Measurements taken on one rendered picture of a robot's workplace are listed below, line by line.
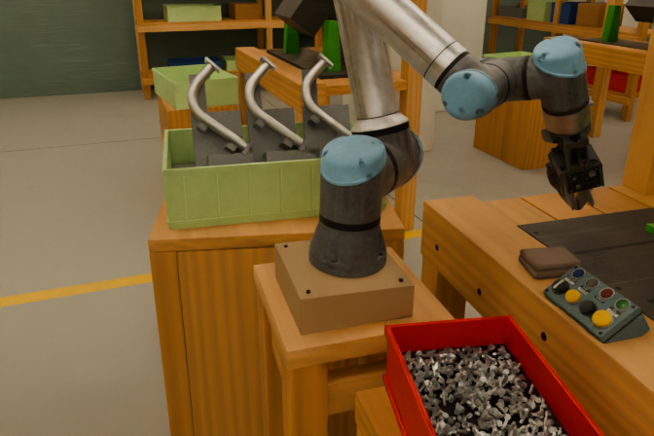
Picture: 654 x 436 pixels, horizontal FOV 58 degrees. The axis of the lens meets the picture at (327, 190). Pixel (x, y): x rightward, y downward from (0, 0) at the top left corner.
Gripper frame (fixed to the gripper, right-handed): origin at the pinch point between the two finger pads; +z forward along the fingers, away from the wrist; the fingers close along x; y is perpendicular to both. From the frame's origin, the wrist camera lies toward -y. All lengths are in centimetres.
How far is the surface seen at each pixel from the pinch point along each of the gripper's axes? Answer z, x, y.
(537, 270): 4.6, -10.7, 10.9
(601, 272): 11.5, 1.1, 8.6
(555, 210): 24.0, -0.5, -24.8
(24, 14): 27, -442, -540
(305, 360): -6, -52, 30
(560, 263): 5.3, -6.4, 9.8
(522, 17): 249, 88, -617
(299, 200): 9, -65, -36
